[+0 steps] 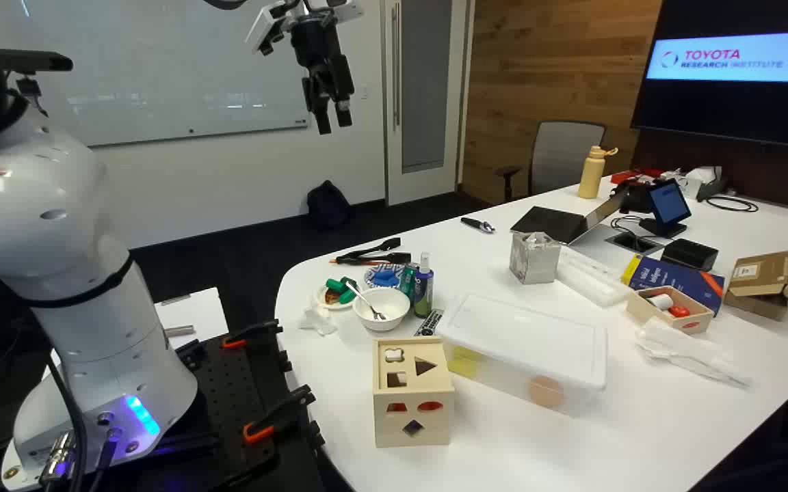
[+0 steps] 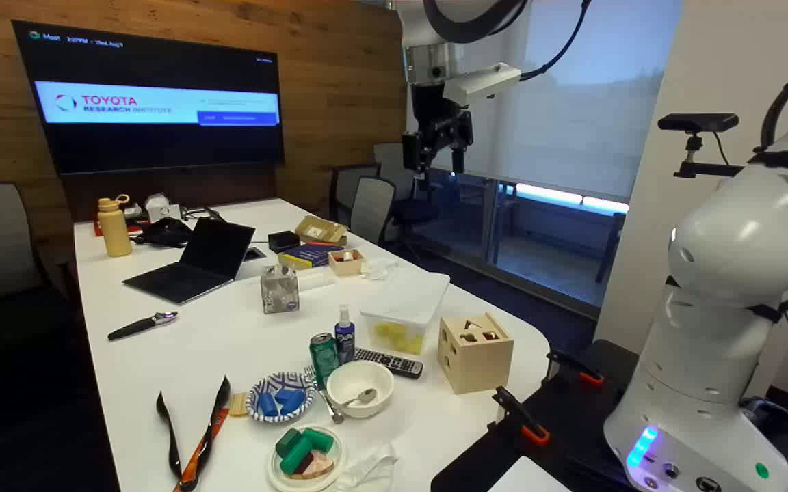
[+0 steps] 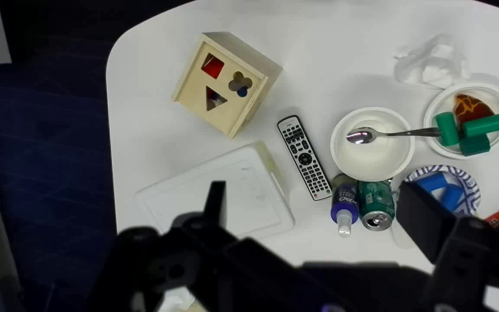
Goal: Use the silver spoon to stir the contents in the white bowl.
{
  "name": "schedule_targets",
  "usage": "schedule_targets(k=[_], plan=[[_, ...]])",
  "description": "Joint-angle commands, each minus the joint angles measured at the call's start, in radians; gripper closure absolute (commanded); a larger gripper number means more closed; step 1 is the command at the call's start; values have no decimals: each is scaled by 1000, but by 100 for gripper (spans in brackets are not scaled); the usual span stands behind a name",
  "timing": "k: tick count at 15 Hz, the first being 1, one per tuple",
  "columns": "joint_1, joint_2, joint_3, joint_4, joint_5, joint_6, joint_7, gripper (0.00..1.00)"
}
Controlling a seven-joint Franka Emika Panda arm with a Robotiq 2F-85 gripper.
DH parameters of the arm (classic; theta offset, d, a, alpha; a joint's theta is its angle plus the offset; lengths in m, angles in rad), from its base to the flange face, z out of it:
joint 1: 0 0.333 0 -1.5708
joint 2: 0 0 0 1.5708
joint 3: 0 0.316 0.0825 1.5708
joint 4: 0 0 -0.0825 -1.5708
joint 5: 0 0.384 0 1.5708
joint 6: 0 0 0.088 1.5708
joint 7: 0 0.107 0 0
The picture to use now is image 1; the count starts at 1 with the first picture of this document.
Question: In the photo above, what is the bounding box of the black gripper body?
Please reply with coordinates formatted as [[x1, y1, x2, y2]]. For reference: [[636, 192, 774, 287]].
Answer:
[[290, 8, 353, 97]]

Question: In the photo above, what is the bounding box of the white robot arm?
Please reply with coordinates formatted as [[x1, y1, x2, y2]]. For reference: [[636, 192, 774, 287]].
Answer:
[[0, 48, 201, 492]]

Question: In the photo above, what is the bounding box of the white bowl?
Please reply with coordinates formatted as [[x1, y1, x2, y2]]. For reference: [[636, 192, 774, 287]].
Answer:
[[356, 287, 410, 332]]

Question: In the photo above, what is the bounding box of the black backpack on floor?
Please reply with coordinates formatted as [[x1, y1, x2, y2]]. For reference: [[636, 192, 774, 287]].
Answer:
[[306, 181, 352, 228]]

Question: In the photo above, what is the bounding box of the whiteboard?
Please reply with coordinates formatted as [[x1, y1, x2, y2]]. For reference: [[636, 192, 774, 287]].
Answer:
[[0, 0, 309, 145]]

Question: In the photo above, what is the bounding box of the blue patterned paper plate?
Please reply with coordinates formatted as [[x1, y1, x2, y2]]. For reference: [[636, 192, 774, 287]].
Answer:
[[365, 264, 406, 289]]

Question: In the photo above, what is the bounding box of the white plate with blocks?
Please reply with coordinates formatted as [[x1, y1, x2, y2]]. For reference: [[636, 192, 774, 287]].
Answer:
[[320, 275, 360, 312]]

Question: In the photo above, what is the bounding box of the green can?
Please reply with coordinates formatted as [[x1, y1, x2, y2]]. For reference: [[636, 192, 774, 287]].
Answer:
[[401, 264, 417, 300]]

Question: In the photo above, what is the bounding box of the hand sanitizer bottle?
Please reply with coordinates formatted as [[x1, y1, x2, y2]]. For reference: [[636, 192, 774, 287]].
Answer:
[[413, 252, 436, 317]]

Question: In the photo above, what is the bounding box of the crumpled clear plastic wrap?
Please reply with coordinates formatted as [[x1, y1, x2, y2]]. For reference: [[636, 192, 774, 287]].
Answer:
[[301, 306, 337, 335]]

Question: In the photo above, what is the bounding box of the black clamp orange tip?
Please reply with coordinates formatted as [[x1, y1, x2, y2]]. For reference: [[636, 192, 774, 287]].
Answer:
[[219, 320, 283, 353], [242, 386, 315, 447]]

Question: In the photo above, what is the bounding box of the black remote control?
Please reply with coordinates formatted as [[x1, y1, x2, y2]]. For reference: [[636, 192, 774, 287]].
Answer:
[[417, 312, 445, 335]]

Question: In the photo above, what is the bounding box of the black laptop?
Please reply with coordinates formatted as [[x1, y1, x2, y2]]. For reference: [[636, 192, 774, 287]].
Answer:
[[512, 194, 622, 243]]

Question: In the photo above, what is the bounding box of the yellow water bottle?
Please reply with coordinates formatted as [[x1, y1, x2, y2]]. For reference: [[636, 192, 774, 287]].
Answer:
[[579, 145, 617, 198]]

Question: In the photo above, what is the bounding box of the clear plastic storage bin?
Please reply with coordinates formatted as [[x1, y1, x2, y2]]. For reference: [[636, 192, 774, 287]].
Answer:
[[436, 294, 607, 416]]

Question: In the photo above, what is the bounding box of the small black tablet stand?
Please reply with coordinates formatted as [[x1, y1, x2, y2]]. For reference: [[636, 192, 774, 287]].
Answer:
[[642, 181, 692, 238]]

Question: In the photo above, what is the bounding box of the black box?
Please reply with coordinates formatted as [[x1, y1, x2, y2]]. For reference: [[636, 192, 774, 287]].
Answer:
[[664, 238, 718, 269]]

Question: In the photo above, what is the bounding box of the small wooden tray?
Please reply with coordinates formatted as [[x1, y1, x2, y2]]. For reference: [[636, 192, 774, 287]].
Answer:
[[628, 287, 715, 332]]

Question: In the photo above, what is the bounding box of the clear plastic bag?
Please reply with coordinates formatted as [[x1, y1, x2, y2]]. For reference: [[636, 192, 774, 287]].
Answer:
[[636, 320, 750, 387]]

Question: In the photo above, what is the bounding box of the cardboard box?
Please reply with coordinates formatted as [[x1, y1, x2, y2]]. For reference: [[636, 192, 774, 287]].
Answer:
[[726, 252, 788, 320]]

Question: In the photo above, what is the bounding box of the black mounting base plate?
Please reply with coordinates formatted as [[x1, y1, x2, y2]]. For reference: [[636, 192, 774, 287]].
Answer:
[[0, 325, 324, 492]]

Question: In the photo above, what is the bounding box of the wall television screen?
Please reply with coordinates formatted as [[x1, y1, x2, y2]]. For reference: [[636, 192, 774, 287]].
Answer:
[[633, 0, 788, 145]]

